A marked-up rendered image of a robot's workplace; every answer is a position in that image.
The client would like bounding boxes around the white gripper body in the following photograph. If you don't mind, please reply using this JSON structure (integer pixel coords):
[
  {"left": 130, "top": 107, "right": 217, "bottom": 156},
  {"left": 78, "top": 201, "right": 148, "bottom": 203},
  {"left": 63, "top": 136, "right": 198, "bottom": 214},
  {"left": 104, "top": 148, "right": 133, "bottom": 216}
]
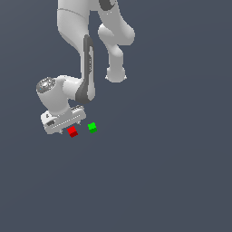
[{"left": 40, "top": 104, "right": 87, "bottom": 135}]

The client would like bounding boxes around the red cube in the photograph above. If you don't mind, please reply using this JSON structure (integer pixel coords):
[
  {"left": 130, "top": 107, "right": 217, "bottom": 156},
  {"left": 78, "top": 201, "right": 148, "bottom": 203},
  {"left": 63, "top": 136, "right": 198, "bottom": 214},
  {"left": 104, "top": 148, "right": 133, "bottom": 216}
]
[{"left": 66, "top": 126, "right": 79, "bottom": 139}]

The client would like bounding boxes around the green cube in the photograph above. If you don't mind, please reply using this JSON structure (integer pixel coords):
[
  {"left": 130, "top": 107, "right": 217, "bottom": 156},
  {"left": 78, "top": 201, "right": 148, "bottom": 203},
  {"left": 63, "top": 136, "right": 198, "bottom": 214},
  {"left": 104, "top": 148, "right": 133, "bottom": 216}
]
[{"left": 87, "top": 121, "right": 98, "bottom": 134}]

